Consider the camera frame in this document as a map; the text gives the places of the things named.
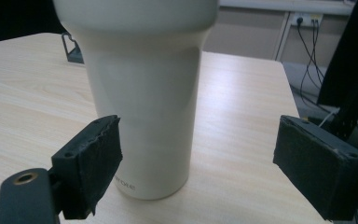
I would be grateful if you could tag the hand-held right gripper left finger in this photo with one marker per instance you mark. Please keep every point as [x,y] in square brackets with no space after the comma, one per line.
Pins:
[87,165]

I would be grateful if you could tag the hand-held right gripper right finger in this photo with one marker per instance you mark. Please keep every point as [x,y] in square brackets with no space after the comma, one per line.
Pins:
[318,168]

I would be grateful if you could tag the white cup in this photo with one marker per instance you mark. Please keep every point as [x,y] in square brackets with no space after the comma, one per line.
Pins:
[144,99]

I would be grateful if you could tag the black stand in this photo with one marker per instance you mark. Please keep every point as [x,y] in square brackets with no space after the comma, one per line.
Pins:
[351,62]

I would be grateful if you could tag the black metal bracket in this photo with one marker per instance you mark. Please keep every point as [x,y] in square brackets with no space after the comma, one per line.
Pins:
[72,49]

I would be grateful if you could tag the white wall socket strip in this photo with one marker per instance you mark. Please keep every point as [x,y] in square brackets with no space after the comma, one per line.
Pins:
[306,19]

